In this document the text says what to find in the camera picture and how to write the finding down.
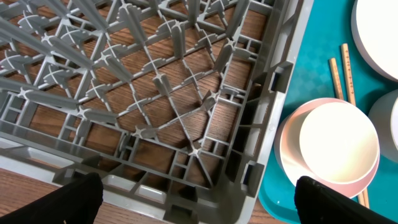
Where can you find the large white plate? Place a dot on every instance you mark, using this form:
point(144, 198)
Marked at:
point(374, 30)

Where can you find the wooden chopstick left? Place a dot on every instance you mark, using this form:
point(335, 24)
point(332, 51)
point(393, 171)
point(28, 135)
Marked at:
point(339, 95)

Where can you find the grey dishwasher rack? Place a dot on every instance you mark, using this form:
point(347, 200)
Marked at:
point(175, 104)

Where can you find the teal plastic tray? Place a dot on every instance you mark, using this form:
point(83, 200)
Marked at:
point(328, 27)

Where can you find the grey green bowl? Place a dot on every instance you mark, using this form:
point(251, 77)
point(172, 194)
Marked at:
point(383, 115)

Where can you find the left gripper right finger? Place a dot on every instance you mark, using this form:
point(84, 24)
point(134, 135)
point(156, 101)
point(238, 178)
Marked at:
point(317, 203)

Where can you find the wooden chopstick right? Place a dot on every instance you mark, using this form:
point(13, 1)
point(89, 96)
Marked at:
point(350, 88)

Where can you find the white cup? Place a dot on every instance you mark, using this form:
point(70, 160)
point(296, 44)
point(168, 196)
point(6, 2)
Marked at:
point(339, 143)

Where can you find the wooden chopstick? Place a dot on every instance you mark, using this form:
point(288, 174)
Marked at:
point(339, 95)
point(350, 88)

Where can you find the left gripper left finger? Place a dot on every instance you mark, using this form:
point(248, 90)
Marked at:
point(76, 202)

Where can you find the small pink plate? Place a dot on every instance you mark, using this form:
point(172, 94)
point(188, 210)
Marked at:
point(289, 158)

